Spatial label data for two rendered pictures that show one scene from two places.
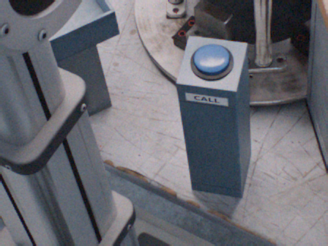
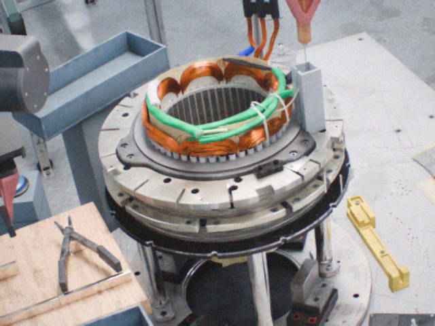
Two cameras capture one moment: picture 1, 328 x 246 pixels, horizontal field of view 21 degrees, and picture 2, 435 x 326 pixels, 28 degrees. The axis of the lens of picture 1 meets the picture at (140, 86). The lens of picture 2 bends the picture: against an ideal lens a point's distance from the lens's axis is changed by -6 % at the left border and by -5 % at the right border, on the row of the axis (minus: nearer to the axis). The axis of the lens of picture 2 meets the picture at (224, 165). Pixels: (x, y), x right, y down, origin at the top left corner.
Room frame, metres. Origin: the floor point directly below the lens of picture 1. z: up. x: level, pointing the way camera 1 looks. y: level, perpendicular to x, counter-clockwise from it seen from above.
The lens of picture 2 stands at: (0.53, -1.12, 1.75)
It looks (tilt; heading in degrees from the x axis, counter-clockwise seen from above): 37 degrees down; 69
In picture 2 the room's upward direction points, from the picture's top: 9 degrees counter-clockwise
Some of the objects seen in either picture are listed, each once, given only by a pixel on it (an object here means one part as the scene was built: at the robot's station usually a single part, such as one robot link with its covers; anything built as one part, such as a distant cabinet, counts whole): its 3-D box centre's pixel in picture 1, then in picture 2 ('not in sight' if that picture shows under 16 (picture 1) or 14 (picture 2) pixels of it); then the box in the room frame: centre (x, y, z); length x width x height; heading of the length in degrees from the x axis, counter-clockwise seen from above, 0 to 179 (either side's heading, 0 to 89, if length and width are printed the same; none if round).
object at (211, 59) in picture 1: (211, 58); (11, 183); (0.61, -0.09, 1.04); 0.04 x 0.04 x 0.01
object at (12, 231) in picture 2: not in sight; (7, 221); (0.57, -0.36, 1.19); 0.04 x 0.01 x 0.02; 90
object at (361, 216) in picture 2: not in sight; (376, 238); (1.11, -0.23, 0.80); 0.22 x 0.04 x 0.03; 80
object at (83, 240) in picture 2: not in sight; (83, 240); (0.65, -0.32, 1.09); 0.06 x 0.01 x 0.01; 113
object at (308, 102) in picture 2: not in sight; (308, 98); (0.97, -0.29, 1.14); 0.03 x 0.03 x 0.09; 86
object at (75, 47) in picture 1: (56, 34); (101, 143); (0.79, 0.10, 0.92); 0.25 x 0.11 x 0.28; 17
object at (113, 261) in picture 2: not in sight; (109, 259); (0.67, -0.36, 1.09); 0.04 x 0.01 x 0.02; 104
